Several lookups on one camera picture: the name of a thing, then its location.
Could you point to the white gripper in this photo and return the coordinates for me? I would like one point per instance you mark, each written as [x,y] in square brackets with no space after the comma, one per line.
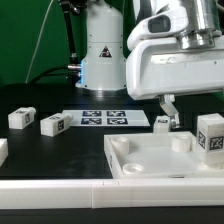
[159,66]

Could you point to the white square tabletop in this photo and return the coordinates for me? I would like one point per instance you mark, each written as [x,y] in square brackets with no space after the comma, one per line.
[156,155]

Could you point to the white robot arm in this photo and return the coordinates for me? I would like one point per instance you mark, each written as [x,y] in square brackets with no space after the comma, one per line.
[193,23]

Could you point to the white L-shaped obstacle fence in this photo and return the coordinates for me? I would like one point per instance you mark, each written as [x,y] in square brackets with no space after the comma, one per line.
[108,193]

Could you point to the white sheet with tags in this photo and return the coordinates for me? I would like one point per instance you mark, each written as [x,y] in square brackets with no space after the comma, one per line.
[110,118]

